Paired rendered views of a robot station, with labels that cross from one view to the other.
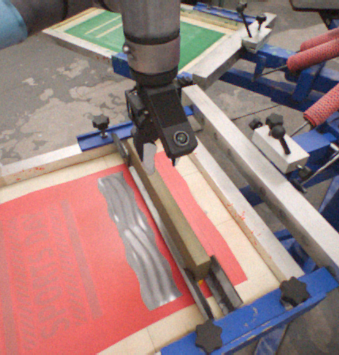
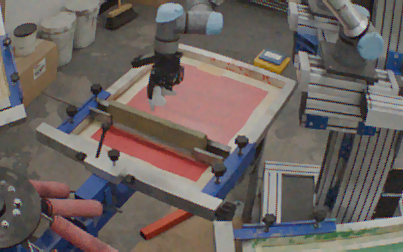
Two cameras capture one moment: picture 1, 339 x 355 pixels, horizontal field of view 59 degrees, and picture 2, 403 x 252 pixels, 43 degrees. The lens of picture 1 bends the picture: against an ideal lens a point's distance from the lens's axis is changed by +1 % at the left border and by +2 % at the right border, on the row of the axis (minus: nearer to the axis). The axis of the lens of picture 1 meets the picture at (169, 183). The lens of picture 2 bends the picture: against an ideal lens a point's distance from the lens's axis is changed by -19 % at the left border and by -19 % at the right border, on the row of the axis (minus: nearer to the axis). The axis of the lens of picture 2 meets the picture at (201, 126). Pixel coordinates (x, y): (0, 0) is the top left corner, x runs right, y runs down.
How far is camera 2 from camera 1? 203 cm
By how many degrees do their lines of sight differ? 87
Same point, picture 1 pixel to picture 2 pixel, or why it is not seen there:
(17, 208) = (240, 115)
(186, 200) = (147, 157)
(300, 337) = not seen: outside the picture
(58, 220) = (210, 119)
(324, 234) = (64, 137)
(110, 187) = not seen: hidden behind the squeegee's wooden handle
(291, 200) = (84, 147)
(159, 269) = not seen: hidden behind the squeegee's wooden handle
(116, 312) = (139, 105)
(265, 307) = (78, 117)
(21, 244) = (213, 105)
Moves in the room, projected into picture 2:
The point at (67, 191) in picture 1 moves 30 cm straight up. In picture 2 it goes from (226, 132) to (234, 55)
